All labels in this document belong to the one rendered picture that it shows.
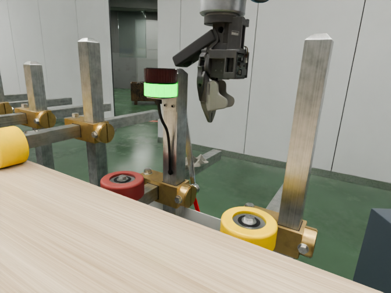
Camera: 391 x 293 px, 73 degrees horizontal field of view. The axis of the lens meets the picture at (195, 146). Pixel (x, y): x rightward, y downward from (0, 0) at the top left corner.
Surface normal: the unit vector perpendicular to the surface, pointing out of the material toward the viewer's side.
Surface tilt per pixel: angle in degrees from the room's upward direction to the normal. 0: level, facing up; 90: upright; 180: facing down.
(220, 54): 90
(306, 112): 90
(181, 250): 0
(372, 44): 90
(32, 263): 0
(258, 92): 90
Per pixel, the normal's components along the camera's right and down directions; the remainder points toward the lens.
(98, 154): 0.86, 0.18
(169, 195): -0.51, 0.23
